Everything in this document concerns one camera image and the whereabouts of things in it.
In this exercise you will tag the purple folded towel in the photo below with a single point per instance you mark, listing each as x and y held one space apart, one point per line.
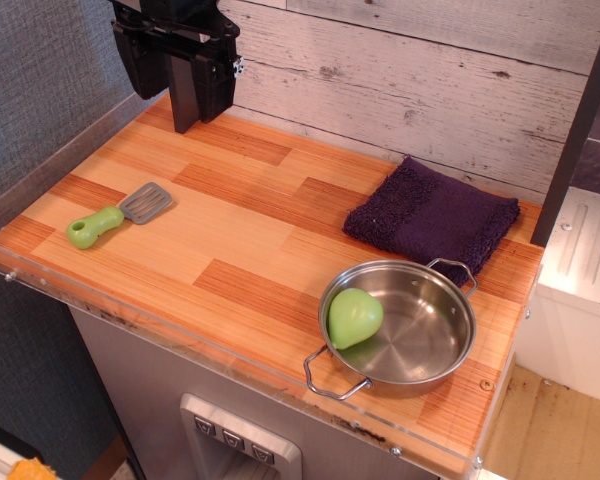
423 215

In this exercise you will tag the dark right vertical post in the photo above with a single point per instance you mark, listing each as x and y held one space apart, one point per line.
566 167

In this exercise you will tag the white toy sink unit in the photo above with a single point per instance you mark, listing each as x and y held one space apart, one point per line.
559 338

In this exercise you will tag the dark left vertical post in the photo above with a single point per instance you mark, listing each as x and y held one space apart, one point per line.
183 94

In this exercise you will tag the grey toy fridge cabinet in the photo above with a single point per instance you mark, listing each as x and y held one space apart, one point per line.
146 384

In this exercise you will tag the green handled grey spatula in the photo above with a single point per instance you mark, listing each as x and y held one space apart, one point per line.
139 207

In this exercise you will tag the silver dispenser button panel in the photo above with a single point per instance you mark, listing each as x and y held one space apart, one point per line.
235 442

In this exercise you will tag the clear acrylic table guard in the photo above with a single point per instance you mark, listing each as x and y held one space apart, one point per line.
230 273

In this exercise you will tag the green toy vegetable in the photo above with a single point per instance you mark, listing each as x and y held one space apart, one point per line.
354 316

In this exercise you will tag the yellow object at corner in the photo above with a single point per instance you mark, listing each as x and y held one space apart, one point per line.
31 469

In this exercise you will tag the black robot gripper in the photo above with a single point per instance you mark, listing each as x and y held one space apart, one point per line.
181 28

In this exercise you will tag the stainless steel pan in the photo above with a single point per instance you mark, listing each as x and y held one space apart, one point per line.
428 330

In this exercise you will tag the dark vertical post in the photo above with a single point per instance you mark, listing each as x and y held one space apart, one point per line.
183 94
566 167

